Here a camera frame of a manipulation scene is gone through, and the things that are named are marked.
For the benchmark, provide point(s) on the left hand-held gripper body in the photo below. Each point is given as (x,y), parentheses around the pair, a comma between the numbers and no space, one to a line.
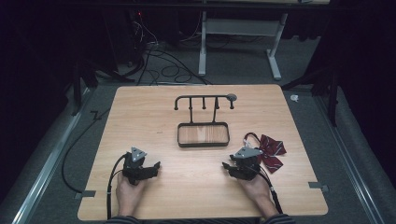
(134,161)

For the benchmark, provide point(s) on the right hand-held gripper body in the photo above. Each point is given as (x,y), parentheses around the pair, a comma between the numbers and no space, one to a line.
(247,165)

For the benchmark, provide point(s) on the dark red striped bow tie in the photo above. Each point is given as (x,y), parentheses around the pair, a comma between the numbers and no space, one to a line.
(271,150)

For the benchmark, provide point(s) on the black metal rack with tray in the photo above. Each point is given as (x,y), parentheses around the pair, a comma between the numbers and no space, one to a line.
(203,130)

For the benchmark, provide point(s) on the person's right hand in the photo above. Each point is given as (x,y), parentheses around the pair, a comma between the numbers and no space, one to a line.
(257,193)

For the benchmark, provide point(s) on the person's left hand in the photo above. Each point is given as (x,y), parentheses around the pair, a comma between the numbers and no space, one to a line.
(129,196)

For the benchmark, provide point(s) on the person's left striped sleeve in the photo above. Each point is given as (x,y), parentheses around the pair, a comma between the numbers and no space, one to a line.
(123,220)

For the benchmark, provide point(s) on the person's striped sleeve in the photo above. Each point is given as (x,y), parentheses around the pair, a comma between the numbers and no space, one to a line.
(280,219)
(123,220)

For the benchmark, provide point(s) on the grey tape piece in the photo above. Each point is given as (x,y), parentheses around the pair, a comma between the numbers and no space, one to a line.
(84,194)
(318,186)

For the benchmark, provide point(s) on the person's right striped sleeve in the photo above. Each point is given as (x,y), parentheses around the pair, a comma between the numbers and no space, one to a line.
(280,219)

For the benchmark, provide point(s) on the white crumpled paper scrap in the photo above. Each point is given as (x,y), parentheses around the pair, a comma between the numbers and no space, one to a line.
(294,98)

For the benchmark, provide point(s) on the black metal stand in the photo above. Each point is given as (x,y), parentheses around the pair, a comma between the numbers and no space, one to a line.
(327,90)
(81,77)

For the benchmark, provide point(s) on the aluminium floor rail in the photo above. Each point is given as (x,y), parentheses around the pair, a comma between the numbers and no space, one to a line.
(46,169)
(350,152)

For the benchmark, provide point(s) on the white metal table frame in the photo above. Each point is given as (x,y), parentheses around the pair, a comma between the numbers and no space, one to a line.
(239,27)

